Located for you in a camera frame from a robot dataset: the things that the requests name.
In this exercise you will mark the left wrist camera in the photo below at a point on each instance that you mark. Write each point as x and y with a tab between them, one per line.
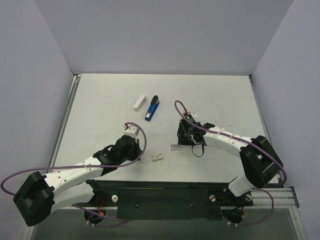
131	130

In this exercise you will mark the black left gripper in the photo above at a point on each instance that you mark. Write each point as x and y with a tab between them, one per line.
136	149

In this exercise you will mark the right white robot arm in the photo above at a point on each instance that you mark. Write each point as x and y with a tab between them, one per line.
259	160

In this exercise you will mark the aluminium frame rail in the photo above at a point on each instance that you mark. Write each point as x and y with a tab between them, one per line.
70	100

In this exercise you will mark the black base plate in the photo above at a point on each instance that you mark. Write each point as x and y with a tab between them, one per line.
154	200

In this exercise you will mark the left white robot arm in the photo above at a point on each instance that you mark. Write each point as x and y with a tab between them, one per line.
38	195

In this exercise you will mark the blue and black stapler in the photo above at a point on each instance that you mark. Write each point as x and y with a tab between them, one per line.
152	108

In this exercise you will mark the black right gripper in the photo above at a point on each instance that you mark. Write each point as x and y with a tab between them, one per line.
183	136

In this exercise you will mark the white stapler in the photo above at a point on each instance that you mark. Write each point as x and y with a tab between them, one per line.
139	102

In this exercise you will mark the small staple box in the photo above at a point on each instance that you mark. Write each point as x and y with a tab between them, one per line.
157	157

